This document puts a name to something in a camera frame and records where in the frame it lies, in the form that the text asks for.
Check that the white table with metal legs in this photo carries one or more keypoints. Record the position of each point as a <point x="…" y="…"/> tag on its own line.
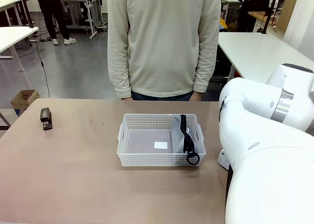
<point x="12" y="37"/>

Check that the person's left hand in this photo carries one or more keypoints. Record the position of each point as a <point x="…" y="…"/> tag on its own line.
<point x="196" y="96"/>

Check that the black stapler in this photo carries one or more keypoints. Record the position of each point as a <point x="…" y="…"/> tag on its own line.
<point x="46" y="118"/>

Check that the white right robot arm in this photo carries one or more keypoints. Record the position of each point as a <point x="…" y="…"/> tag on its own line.
<point x="265" y="172"/>

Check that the black slanted stand pole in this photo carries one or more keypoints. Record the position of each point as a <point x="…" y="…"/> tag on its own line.
<point x="271" y="10"/>

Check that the person's right forearm beige sleeve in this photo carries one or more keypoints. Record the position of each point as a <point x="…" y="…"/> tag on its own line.
<point x="119" y="74"/>

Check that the small cardboard box on floor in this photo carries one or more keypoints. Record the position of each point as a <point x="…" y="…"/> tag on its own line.
<point x="24" y="97"/>

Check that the person's left forearm beige sleeve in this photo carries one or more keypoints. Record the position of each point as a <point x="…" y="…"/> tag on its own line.
<point x="204" y="69"/>

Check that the white perforated plastic basket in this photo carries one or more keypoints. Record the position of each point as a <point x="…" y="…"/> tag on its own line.
<point x="147" y="160"/>

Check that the background person in black clothes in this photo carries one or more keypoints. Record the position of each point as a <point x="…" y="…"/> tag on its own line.
<point x="55" y="12"/>

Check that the large cardboard box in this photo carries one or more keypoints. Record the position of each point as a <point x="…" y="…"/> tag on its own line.
<point x="288" y="12"/>

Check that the grey background desk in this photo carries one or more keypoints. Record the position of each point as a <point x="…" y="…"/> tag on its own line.
<point x="81" y="3"/>

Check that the white sticker in basket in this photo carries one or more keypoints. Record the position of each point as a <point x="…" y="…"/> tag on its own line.
<point x="160" y="145"/>

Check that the person in beige sweater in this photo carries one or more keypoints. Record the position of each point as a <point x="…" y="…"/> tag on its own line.
<point x="162" y="37"/>

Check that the white background table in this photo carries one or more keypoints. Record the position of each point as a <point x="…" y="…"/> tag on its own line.
<point x="9" y="1"/>

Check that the wooden background table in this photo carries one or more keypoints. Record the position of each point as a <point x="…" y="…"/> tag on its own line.
<point x="263" y="16"/>

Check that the background person in dark clothes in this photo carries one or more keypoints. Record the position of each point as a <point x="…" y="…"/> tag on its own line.
<point x="250" y="10"/>

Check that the grey flat pouch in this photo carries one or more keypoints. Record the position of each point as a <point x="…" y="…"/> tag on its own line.
<point x="177" y="135"/>

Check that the black camera stand pole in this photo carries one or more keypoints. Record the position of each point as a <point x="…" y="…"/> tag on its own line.
<point x="27" y="8"/>

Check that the white table with rounded corner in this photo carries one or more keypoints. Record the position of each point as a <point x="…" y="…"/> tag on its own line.
<point x="260" y="52"/>

